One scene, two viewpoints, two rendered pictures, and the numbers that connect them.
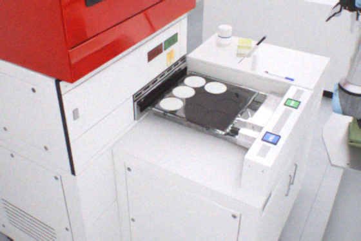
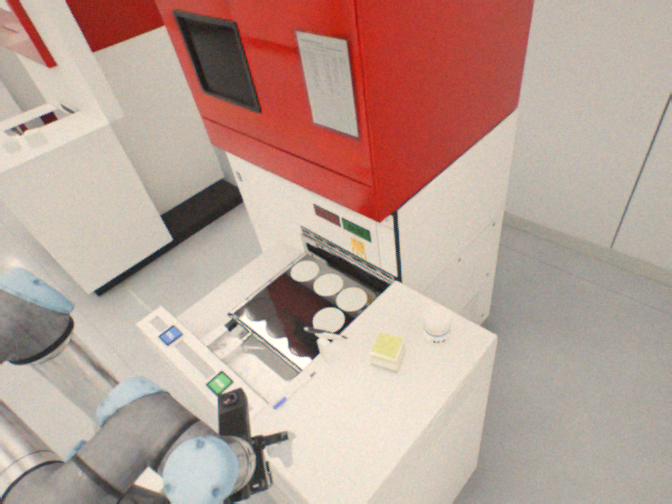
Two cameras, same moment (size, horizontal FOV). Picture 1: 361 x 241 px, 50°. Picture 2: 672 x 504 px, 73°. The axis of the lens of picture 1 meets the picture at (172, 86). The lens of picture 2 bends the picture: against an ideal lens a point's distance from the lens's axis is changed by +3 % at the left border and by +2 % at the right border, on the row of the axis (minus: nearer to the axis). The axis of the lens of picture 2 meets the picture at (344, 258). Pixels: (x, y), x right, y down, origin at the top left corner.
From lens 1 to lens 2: 2.17 m
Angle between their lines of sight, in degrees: 81
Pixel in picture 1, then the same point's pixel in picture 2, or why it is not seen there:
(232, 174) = (197, 328)
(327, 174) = not seen: outside the picture
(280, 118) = (201, 359)
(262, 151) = (160, 323)
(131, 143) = (279, 253)
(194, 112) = (279, 290)
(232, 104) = (282, 332)
